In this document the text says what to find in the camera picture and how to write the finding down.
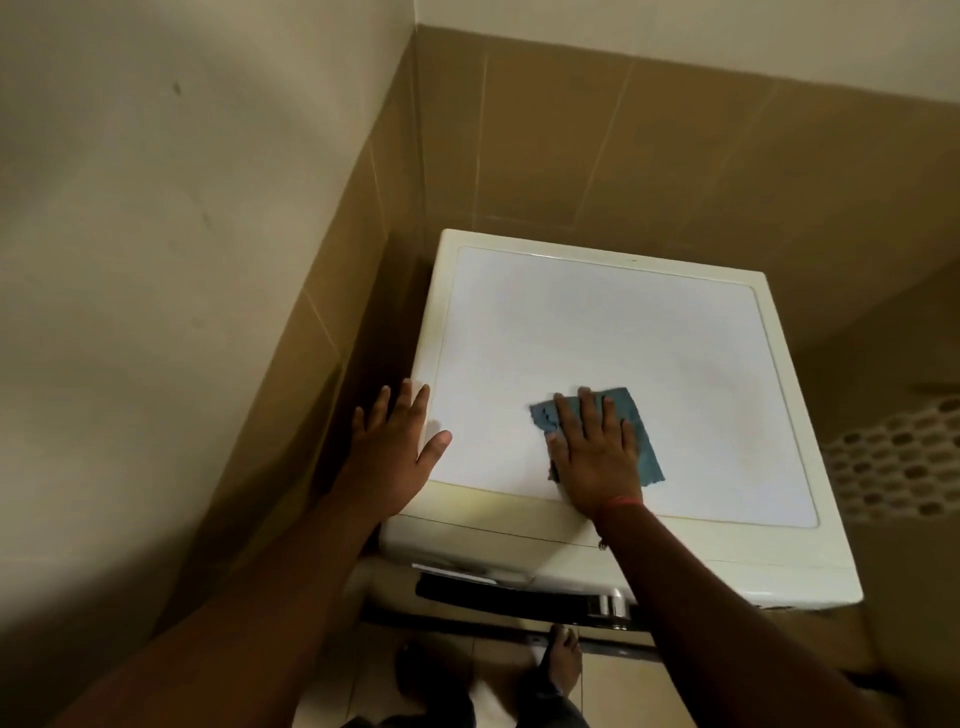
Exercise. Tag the person's right hand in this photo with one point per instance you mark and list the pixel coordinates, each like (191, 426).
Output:
(596, 469)

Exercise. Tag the person's left hand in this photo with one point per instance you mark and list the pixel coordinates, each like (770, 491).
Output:
(390, 469)

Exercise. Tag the person's left little finger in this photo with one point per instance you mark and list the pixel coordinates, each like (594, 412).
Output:
(358, 424)

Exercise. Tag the person's left middle finger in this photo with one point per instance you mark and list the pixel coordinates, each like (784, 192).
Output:
(401, 405)

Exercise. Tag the person's right thumb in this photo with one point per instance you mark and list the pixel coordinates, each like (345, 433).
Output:
(556, 457)

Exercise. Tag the person's right middle finger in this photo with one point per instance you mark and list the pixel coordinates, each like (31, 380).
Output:
(591, 412)

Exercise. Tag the person's right little finger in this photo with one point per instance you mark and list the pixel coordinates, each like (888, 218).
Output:
(630, 439)

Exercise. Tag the person's left thumb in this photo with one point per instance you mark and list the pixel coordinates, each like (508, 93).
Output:
(435, 450)

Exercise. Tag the blue cleaning cloth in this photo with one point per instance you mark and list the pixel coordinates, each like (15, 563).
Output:
(637, 442)

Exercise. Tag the person's left forearm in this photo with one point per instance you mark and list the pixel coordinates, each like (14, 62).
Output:
(247, 622)

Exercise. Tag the person's right forearm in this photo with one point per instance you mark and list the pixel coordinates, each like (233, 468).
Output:
(720, 622)

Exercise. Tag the white washing machine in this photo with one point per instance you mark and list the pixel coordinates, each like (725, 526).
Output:
(622, 420)

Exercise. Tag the red thread wristband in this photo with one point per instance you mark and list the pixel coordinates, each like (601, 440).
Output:
(616, 504)

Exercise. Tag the person's bare foot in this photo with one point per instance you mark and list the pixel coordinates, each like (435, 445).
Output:
(564, 660)

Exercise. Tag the person's dark trouser leg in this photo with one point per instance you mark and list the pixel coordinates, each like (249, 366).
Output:
(544, 705)

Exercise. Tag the white perforated laundry basket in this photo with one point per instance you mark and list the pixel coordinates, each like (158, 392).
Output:
(900, 461)

